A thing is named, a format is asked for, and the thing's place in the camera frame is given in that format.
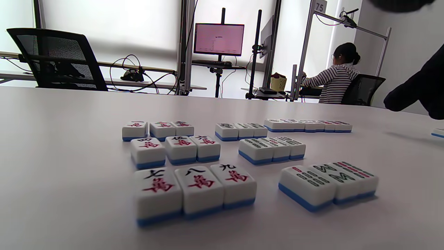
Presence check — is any person's right hand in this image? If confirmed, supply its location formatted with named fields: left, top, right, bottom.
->
left=383, top=43, right=444, bottom=120

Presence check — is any person's left hand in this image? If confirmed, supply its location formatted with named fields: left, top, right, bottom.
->
left=369, top=0, right=436, bottom=13

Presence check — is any nine-bamboo mahjong tile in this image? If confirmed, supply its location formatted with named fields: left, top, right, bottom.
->
left=330, top=161, right=379, bottom=199

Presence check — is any eight-bamboo mahjong tile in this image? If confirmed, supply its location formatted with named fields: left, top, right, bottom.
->
left=309, top=163, right=363, bottom=205

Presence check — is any six-bamboo mahjong tile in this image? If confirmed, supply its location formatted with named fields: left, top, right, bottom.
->
left=278, top=136, right=306, bottom=160

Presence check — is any seven-bamboo mahjong tile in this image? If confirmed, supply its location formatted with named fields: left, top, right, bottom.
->
left=279, top=166, right=336, bottom=212

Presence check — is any five-bamboo mahjong tile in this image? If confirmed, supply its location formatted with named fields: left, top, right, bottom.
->
left=261, top=137, right=291, bottom=162

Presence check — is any three-bamboo mahjong tile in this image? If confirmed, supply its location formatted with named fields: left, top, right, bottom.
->
left=248, top=123, right=268, bottom=138

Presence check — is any four-bamboo mahjong tile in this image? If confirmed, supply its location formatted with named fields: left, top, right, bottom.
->
left=239, top=139, right=274, bottom=165

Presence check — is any two-bamboo mahjong tile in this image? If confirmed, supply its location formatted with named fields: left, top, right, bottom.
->
left=235, top=123, right=255, bottom=140

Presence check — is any black mesh office chair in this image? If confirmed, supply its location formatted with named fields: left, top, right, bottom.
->
left=341, top=74, right=386, bottom=106
left=7, top=28, right=108, bottom=91

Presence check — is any grey-backed monitor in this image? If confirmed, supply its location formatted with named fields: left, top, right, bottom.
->
left=259, top=16, right=274, bottom=59

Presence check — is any yellow plastic basket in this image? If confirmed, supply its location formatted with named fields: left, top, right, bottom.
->
left=271, top=72, right=287, bottom=91

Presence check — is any black monitor stand with tray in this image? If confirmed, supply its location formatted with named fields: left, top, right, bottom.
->
left=192, top=8, right=247, bottom=98
left=246, top=10, right=288, bottom=101

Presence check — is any monitor with pink screen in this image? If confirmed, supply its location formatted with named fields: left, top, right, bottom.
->
left=194, top=23, right=245, bottom=57

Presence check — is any black keyboard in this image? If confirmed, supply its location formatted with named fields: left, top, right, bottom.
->
left=192, top=60, right=233, bottom=67

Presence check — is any white standing desk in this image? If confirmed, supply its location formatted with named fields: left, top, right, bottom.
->
left=0, top=51, right=207, bottom=94

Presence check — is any black mounted camera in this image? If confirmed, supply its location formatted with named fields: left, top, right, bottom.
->
left=121, top=68, right=145, bottom=82
left=340, top=9, right=360, bottom=29

